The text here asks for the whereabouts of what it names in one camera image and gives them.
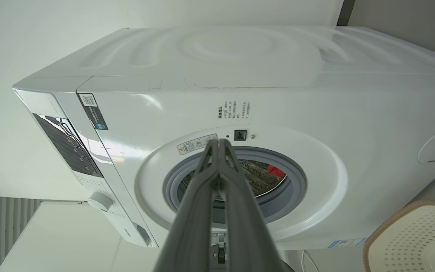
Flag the white cables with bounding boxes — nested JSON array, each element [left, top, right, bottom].
[[301, 249, 321, 272]]

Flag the printed text label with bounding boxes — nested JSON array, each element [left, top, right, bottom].
[[217, 100, 252, 121]]

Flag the black glossy control display panel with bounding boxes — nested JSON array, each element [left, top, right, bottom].
[[32, 113, 104, 178]]

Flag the grey ribbed wall panel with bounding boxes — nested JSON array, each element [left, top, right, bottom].
[[0, 195, 41, 272]]

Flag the blue energy label sticker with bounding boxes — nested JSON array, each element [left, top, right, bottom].
[[327, 237, 367, 249]]

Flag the black baseboard strip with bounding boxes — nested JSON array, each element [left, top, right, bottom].
[[336, 0, 356, 26]]

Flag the dark QR code sticker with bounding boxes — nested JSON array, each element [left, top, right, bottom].
[[78, 93, 109, 131]]

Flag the silver metal door hinge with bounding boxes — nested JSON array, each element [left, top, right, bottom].
[[212, 232, 228, 266]]

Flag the white cabinet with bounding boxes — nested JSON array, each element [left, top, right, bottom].
[[0, 201, 159, 272]]

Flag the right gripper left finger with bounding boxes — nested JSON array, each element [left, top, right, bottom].
[[153, 140, 219, 272]]

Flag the white front-load washing machine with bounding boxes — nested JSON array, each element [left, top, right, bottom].
[[12, 26, 435, 252]]

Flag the cream perforated laundry basket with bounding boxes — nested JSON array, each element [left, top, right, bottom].
[[363, 199, 435, 272]]

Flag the grey warning sticker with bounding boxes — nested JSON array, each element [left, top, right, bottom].
[[176, 133, 218, 156]]

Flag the red garment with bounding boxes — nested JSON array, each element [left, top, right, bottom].
[[267, 164, 287, 179]]

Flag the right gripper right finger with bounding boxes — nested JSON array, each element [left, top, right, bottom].
[[219, 138, 296, 272]]

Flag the stainless steel washing machine drum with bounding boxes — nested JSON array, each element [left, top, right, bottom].
[[180, 159, 287, 199]]

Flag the white washing machine dial knob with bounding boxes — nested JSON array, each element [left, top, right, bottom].
[[87, 192, 114, 212]]

